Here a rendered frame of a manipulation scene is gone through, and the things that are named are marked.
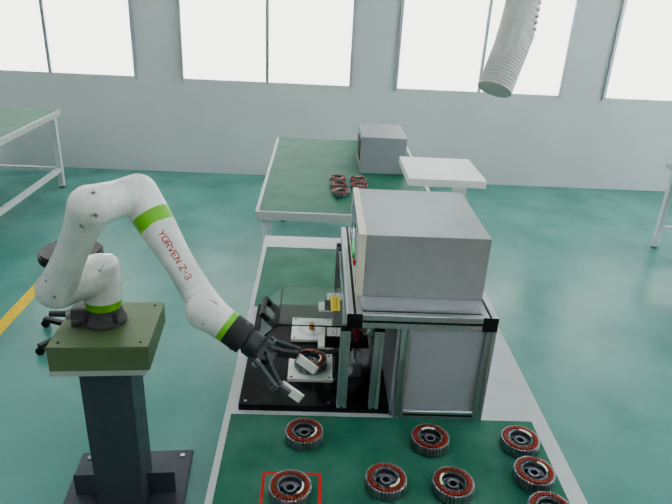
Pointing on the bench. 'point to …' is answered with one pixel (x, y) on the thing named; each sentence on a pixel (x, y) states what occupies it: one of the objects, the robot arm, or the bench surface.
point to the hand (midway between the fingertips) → (306, 382)
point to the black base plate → (319, 396)
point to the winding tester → (418, 245)
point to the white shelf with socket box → (442, 173)
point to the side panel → (442, 374)
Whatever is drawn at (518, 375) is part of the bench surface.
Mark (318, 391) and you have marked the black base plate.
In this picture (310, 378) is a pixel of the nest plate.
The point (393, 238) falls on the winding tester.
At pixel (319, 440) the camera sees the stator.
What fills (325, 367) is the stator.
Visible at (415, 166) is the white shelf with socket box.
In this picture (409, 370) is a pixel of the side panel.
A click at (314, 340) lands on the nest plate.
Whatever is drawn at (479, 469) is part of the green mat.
